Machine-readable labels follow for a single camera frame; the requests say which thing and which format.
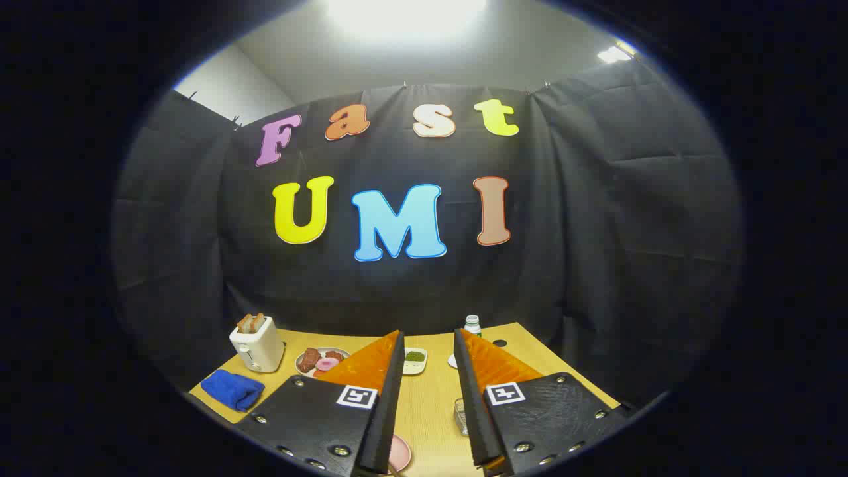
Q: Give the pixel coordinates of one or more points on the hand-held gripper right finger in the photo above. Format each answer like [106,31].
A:
[472,411]

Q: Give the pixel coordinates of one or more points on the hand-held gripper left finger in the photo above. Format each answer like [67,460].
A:
[391,411]

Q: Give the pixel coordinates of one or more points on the pink round plate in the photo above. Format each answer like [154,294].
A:
[400,454]

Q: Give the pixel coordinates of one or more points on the white divided snack dish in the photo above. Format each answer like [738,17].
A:
[415,361]

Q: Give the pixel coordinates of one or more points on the pink ham slice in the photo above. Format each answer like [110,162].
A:
[326,364]

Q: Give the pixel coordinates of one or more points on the white green drink bottle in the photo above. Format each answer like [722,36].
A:
[472,325]

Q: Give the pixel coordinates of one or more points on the grey food plate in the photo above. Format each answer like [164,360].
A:
[322,350]

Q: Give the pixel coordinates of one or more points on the white toaster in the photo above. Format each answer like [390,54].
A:
[260,348]

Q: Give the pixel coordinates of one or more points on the blue folded towel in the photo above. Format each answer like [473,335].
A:
[232,389]

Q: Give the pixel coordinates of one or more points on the toast slice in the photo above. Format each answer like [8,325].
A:
[244,324]
[258,320]

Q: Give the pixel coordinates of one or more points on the small ceiling light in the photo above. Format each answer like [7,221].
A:
[615,53]

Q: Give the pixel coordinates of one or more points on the ceiling light panel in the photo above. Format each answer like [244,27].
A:
[404,16]

